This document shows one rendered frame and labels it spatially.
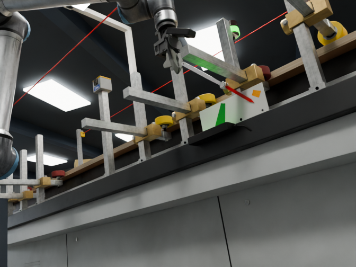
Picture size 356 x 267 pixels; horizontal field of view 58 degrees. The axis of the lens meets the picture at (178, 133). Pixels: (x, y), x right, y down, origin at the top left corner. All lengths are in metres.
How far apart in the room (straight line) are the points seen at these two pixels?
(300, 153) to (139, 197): 0.72
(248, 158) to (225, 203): 0.34
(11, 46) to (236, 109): 0.98
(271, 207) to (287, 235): 0.11
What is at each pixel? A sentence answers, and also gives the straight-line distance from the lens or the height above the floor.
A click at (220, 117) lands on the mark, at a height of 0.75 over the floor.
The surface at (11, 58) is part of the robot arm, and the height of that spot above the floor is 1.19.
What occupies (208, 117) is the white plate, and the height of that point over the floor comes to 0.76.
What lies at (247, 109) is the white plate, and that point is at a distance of 1.06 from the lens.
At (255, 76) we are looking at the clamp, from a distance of 1.08.
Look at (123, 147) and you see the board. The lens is 1.75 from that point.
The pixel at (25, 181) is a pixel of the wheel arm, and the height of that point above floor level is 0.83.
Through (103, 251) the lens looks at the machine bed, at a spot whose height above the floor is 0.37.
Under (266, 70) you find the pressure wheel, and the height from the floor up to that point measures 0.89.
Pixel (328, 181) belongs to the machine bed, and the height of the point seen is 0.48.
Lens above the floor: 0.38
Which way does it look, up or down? 18 degrees up
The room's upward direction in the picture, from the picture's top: 9 degrees counter-clockwise
